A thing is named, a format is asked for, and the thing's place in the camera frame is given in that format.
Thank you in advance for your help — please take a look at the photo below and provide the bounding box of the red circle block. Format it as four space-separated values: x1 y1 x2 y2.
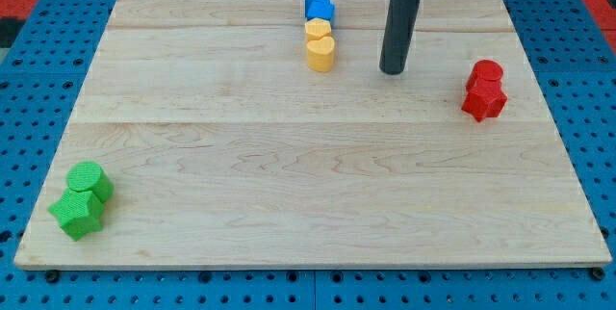
466 59 504 91

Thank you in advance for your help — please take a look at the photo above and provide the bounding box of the green circle block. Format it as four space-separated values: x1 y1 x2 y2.
66 161 115 203

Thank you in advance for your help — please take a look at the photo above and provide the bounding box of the yellow heart block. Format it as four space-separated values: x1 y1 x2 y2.
306 37 336 72

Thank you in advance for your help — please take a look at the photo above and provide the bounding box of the wooden board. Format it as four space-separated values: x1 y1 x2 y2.
14 0 612 271

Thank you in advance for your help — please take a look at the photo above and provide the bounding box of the yellow pentagon block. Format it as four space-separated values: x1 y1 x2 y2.
304 17 332 42

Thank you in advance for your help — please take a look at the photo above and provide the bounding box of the blue cube block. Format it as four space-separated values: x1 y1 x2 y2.
305 1 335 24

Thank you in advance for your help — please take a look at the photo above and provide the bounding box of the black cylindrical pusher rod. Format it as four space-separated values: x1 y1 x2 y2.
379 0 421 75

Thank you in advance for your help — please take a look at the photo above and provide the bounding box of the red star block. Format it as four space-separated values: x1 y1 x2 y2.
461 80 508 122

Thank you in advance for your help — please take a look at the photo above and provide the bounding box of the green star block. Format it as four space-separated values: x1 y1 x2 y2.
47 189 105 241

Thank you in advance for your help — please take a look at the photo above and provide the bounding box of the blue pegboard base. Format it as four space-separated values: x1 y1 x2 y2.
1 0 615 309

